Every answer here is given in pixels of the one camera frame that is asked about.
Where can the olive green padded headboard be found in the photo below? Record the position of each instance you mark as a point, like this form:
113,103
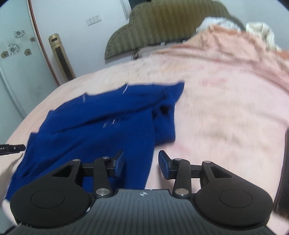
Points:
154,22

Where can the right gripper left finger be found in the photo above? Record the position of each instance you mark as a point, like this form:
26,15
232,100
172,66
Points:
64,195

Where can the pink bed blanket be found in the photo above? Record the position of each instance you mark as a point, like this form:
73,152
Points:
233,111

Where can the beige patterned pillow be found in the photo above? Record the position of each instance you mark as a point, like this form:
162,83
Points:
148,50

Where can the frosted glass sliding door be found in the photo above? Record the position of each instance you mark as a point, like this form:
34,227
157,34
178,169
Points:
23,66

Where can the gold tower fan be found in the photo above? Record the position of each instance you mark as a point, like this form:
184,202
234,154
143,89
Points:
61,57

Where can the blue knit sweater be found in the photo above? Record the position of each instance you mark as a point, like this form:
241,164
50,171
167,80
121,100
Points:
132,119

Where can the plaid fabric at bedside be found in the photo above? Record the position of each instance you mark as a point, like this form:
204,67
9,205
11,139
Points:
281,199

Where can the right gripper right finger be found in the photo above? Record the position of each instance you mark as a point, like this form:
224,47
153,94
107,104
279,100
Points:
219,195

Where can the cream crumpled comforter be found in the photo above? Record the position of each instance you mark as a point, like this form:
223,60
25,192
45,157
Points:
263,31

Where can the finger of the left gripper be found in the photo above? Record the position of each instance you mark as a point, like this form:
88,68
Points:
6,149

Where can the white wall socket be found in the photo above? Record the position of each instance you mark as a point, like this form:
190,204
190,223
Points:
93,20

